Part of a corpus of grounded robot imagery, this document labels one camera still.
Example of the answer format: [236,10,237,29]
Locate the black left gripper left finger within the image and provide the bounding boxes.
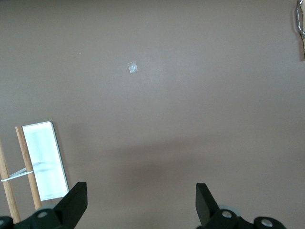
[0,182,88,229]

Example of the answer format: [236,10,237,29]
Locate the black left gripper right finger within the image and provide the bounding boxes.
[195,183,285,229]

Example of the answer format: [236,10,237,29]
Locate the white rack base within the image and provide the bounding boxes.
[21,121,70,201]

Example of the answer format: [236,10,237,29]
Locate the white band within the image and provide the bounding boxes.
[0,167,35,183]

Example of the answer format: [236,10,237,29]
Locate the wooden dowel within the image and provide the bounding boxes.
[15,126,43,210]
[0,138,21,224]

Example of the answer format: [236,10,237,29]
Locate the wooden cutting board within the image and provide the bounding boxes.
[293,0,305,62]

